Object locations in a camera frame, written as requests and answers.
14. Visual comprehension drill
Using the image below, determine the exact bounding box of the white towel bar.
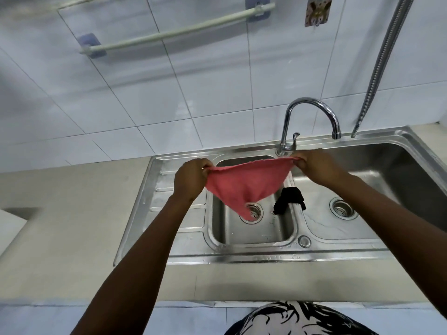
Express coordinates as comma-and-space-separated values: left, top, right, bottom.
78, 3, 276, 58

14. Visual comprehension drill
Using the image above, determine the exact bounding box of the black cloth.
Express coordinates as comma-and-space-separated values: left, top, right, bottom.
273, 187, 307, 215

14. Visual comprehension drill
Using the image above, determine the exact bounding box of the black and white patterned garment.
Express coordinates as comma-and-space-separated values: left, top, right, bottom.
223, 301, 379, 335

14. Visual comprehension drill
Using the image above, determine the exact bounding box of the adhesive wall hook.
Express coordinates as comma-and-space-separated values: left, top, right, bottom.
305, 0, 333, 27

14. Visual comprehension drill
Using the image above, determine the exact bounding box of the round steel drain strainer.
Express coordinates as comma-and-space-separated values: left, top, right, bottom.
245, 202, 263, 223
329, 197, 359, 220

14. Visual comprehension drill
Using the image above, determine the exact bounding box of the corrugated metal hose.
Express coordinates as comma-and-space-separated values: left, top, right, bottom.
351, 0, 417, 138

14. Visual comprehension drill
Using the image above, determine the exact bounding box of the person's right forearm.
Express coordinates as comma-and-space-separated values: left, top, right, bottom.
323, 172, 447, 335

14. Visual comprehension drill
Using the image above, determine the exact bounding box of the pink cleaning cloth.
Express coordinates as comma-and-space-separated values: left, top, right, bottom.
204, 157, 301, 221

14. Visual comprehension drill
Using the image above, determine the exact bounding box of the person's left forearm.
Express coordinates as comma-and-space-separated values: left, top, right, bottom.
68, 193, 196, 335

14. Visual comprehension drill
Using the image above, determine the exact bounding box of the person's left hand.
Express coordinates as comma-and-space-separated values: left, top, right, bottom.
173, 158, 214, 204

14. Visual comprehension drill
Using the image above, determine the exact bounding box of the stainless steel double sink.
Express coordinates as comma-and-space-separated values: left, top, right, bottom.
113, 127, 447, 266

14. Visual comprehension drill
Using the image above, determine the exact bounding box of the chrome gooseneck faucet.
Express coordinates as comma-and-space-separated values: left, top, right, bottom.
276, 97, 342, 157

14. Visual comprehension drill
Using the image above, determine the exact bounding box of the person's right hand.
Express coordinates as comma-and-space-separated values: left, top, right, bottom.
293, 149, 351, 187

